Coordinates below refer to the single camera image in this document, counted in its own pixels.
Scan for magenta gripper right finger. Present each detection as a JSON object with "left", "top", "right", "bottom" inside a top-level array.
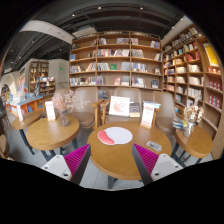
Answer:
[{"left": 132, "top": 144, "right": 182, "bottom": 185}]

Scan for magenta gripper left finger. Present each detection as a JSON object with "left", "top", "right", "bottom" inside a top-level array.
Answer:
[{"left": 42, "top": 144, "right": 91, "bottom": 185}]

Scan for grey patterned computer mouse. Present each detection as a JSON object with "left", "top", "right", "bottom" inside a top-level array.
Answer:
[{"left": 146, "top": 141, "right": 162, "bottom": 152}]

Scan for white red mouse pad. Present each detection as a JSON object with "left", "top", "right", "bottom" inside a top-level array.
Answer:
[{"left": 97, "top": 127, "right": 133, "bottom": 145}]

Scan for round wooden left table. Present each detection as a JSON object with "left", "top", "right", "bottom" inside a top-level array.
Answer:
[{"left": 26, "top": 116, "right": 80, "bottom": 161}]

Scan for round wooden table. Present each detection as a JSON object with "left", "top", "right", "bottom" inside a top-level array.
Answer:
[
  {"left": 171, "top": 126, "right": 213, "bottom": 163},
  {"left": 87, "top": 121, "right": 172, "bottom": 189},
  {"left": 26, "top": 116, "right": 80, "bottom": 161}
]

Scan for round wooden centre table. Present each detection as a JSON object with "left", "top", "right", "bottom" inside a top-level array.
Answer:
[{"left": 87, "top": 121, "right": 172, "bottom": 189}]

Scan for white red sign wooden stand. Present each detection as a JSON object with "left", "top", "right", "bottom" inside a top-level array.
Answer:
[{"left": 140, "top": 103, "right": 155, "bottom": 128}]

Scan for stack of books right table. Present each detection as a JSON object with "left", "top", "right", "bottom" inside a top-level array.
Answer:
[{"left": 172, "top": 119, "right": 187, "bottom": 129}]

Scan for round wooden right table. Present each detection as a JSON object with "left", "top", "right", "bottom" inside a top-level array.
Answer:
[{"left": 171, "top": 126, "right": 213, "bottom": 163}]

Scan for beige armchair right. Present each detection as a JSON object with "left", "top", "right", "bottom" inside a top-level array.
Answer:
[{"left": 153, "top": 91, "right": 176, "bottom": 135}]

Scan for white sign wooden stand left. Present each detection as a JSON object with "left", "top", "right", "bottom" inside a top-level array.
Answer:
[{"left": 45, "top": 101, "right": 56, "bottom": 121}]

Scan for dark book on chair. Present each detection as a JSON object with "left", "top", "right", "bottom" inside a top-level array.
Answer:
[{"left": 129, "top": 103, "right": 141, "bottom": 117}]

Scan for glass vase dried pink flowers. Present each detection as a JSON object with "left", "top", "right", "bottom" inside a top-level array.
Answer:
[{"left": 52, "top": 90, "right": 77, "bottom": 127}]

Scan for beige armchair left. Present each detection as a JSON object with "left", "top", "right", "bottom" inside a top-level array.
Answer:
[{"left": 53, "top": 87, "right": 101, "bottom": 129}]

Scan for small wooden far-left table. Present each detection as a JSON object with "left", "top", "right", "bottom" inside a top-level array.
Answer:
[{"left": 12, "top": 111, "right": 41, "bottom": 154}]

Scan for glass vase dried beige flowers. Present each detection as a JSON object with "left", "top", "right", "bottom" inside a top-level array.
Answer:
[{"left": 184, "top": 99, "right": 204, "bottom": 137}]

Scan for white picture book on chair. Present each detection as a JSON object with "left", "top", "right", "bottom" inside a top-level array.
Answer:
[{"left": 109, "top": 96, "right": 130, "bottom": 116}]

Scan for blue orange display counter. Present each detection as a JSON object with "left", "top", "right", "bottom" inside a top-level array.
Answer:
[{"left": 10, "top": 96, "right": 43, "bottom": 116}]

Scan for distant wooden bookshelf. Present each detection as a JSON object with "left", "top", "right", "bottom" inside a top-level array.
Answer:
[{"left": 29, "top": 61, "right": 49, "bottom": 96}]

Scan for large wooden back bookshelf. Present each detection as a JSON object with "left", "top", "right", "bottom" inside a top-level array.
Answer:
[{"left": 69, "top": 31, "right": 163, "bottom": 91}]

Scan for wooden right wall bookshelf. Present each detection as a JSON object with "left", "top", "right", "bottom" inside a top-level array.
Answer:
[{"left": 162, "top": 24, "right": 224, "bottom": 159}]

